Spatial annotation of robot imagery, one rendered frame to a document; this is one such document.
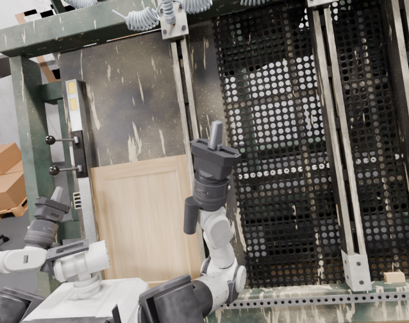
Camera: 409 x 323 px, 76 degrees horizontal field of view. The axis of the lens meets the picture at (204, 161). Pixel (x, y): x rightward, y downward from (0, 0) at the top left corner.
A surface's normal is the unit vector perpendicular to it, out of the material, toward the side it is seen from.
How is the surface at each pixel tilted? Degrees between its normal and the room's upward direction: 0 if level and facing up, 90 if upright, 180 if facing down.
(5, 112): 90
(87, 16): 58
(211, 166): 77
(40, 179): 90
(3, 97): 90
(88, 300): 23
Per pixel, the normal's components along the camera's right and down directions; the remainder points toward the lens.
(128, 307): 0.53, -0.82
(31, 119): 0.98, -0.14
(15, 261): 0.63, -0.32
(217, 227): 0.49, 0.43
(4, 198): 0.07, 0.51
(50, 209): 0.86, -0.17
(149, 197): -0.16, 0.00
